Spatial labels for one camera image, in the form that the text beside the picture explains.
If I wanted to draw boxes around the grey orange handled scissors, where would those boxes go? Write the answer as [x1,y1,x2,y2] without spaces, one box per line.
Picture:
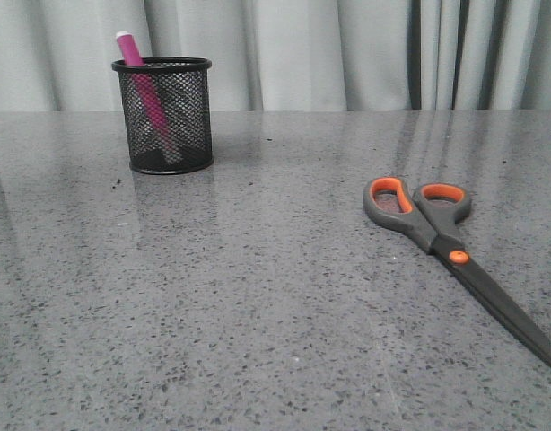
[363,177,551,367]

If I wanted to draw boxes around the magenta pen white cap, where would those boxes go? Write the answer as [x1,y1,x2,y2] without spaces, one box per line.
[116,31,182,164]

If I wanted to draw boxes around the black mesh pen cup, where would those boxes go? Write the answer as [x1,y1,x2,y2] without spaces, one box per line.
[111,57,214,175]

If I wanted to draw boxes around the grey pleated curtain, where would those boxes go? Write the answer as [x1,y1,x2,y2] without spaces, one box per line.
[0,1,551,111]

